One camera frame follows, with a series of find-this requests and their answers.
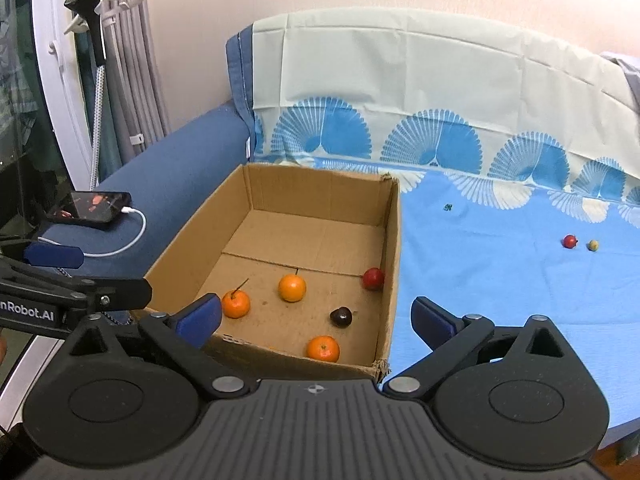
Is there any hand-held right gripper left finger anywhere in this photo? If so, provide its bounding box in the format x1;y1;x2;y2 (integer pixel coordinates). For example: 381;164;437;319
52;294;251;402

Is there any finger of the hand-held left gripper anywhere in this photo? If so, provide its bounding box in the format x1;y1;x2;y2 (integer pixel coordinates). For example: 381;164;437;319
0;241;85;273
0;260;153;313

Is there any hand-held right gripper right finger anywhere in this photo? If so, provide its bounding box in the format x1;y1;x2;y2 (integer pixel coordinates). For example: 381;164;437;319
382;296;578;403

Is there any small orange tangerine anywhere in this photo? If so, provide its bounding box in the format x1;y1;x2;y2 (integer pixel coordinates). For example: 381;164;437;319
307;335;341;363
221;278;252;319
278;268;307;303

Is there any brown cardboard box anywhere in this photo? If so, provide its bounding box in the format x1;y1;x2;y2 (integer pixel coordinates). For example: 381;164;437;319
142;162;403;383

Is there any black smartphone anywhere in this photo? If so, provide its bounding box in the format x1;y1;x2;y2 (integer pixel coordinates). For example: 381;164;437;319
47;191;132;231

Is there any blue fan-printed cloth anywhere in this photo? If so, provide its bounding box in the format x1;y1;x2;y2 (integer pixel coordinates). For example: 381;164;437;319
250;7;640;431

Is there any blue sofa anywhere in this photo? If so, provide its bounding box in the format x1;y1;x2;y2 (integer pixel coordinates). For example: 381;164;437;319
37;30;256;321

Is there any grey curtain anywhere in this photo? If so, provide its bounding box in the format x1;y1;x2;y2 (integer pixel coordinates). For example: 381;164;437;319
75;0;171;181

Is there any grey cloth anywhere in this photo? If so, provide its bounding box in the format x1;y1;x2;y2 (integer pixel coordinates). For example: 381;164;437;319
600;51;640;96

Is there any white charging cable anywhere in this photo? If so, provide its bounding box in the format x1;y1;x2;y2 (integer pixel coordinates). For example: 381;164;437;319
37;206;147;258

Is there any braided steamer cable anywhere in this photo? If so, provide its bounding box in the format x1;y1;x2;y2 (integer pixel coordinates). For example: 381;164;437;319
90;64;107;191

